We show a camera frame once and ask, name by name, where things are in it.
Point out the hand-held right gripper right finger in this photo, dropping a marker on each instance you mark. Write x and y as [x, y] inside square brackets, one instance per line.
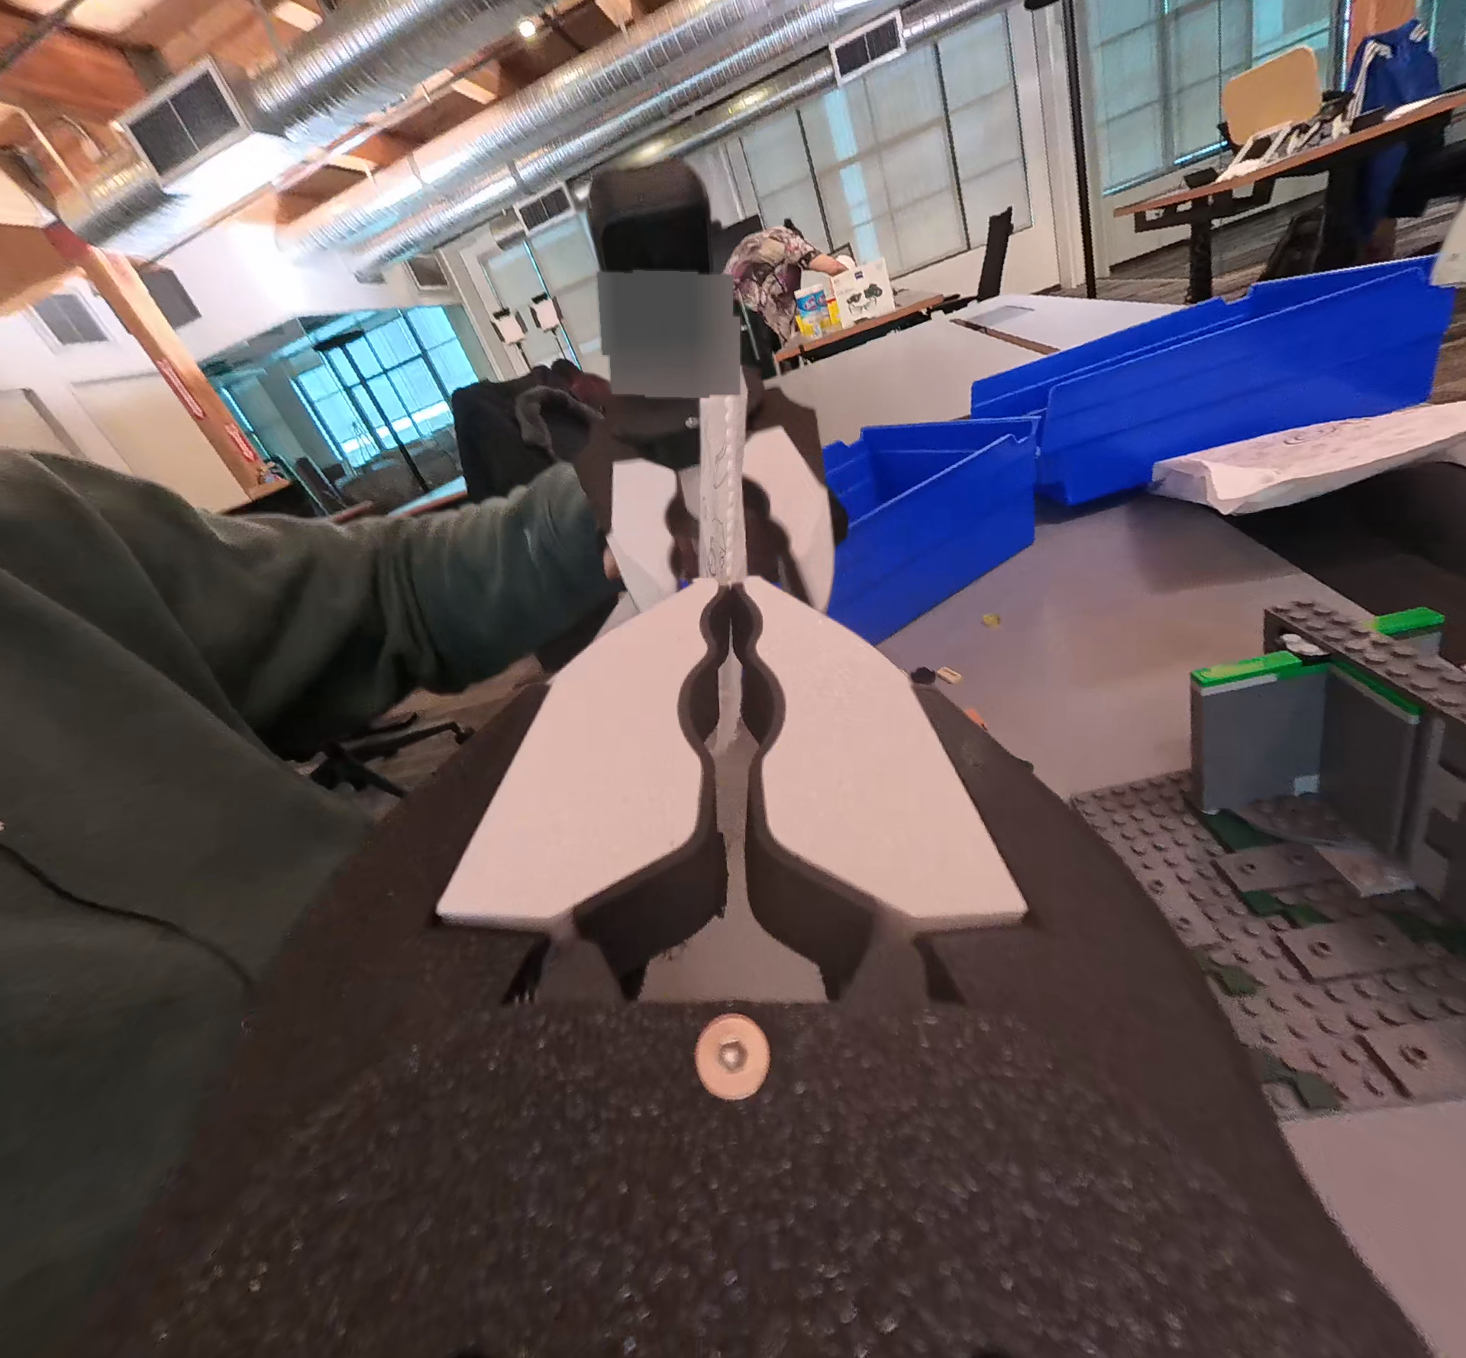
[883, 797]

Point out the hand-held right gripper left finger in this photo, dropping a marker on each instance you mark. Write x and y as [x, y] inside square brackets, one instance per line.
[584, 797]

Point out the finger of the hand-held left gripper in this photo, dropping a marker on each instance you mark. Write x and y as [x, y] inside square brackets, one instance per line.
[642, 523]
[802, 499]

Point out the small brick-print paper bag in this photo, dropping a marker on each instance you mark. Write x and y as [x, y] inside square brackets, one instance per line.
[724, 510]

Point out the small toy bricks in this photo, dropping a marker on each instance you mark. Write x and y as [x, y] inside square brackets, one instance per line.
[946, 676]

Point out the large brick-print paper bag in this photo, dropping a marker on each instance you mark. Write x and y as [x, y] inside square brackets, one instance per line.
[1318, 459]

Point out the wood-edged background desk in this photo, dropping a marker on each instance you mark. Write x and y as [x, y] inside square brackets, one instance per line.
[871, 322]
[1318, 161]

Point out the grey desk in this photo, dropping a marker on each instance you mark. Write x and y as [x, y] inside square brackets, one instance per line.
[1088, 637]

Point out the person's left hand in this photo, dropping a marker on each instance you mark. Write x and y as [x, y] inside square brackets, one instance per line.
[609, 562]

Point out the black jacket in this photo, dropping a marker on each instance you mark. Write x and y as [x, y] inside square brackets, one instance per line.
[516, 430]

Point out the cleaning wipes canister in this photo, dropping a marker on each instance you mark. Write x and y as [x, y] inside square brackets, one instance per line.
[816, 313]

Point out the black office chair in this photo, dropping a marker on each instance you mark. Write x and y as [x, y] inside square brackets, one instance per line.
[378, 751]

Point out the white product box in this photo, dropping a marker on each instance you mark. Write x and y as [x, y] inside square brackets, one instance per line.
[861, 291]

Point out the grey brick building model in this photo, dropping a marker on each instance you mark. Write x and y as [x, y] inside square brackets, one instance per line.
[1318, 865]

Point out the tan chair back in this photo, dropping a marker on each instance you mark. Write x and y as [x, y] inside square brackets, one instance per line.
[1267, 92]

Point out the blue jacket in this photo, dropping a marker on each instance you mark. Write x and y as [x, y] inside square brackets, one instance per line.
[1392, 86]

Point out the silver ceiling duct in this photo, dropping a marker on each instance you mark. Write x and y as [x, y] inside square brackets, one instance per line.
[459, 6]
[573, 155]

